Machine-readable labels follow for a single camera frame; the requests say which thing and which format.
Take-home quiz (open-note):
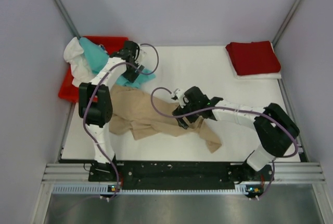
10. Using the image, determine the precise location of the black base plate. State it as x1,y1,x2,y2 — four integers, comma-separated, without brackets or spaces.
88,161,270,190

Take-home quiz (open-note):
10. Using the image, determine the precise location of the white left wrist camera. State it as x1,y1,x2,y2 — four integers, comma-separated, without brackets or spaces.
136,49,147,63

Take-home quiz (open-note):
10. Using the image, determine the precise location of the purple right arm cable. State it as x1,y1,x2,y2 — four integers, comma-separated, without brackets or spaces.
151,87,300,202

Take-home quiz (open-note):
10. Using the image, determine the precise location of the light blue cable duct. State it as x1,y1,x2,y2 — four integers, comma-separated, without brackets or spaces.
52,183,260,196

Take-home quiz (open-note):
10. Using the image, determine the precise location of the red white blue striped shirt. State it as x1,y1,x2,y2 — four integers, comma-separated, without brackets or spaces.
98,44,107,53

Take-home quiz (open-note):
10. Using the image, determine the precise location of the beige t-shirt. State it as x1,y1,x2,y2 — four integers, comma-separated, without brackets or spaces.
109,85,222,153

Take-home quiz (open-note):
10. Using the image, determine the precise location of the red plastic bin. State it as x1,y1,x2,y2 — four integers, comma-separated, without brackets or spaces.
57,35,130,103

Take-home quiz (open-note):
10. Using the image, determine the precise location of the folded white t-shirt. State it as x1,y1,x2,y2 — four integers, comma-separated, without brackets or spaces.
234,41,283,81

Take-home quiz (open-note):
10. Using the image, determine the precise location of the teal t-shirt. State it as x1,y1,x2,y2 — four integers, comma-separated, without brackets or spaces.
79,36,156,88

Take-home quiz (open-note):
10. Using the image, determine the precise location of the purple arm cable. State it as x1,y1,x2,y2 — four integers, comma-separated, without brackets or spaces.
151,87,300,202
82,43,160,203

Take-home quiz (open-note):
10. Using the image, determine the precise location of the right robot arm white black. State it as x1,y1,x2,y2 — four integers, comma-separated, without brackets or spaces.
171,86,300,181

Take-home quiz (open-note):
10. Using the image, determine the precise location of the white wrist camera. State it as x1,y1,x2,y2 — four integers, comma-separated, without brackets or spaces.
136,49,147,63
171,88,186,107

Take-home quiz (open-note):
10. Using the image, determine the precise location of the right aluminium side rail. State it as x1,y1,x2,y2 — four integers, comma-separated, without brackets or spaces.
278,78,310,162

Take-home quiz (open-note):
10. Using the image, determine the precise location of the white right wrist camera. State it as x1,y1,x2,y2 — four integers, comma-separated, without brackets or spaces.
171,88,186,107

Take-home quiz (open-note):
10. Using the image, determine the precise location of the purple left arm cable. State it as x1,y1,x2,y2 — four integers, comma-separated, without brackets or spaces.
82,43,160,203

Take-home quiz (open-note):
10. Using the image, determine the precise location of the left aluminium corner post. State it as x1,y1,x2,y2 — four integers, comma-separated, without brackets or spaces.
52,0,81,38

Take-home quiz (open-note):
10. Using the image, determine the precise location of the right aluminium corner post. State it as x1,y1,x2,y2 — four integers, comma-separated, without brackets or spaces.
272,0,304,48

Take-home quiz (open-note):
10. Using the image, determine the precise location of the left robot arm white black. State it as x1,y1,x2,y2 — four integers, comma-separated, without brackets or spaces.
79,41,144,181

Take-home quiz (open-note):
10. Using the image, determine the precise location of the white t-shirt in bin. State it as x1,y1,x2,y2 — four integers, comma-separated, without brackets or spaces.
63,37,94,87

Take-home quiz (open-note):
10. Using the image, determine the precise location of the folded red t-shirt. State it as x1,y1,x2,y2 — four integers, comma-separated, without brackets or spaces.
226,41,281,76

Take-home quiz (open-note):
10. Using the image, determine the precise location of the aluminium corner post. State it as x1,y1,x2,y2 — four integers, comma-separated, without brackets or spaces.
52,0,81,38
272,0,304,48

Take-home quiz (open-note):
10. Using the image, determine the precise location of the aluminium front rail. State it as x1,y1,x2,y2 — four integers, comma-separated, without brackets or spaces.
42,162,326,184

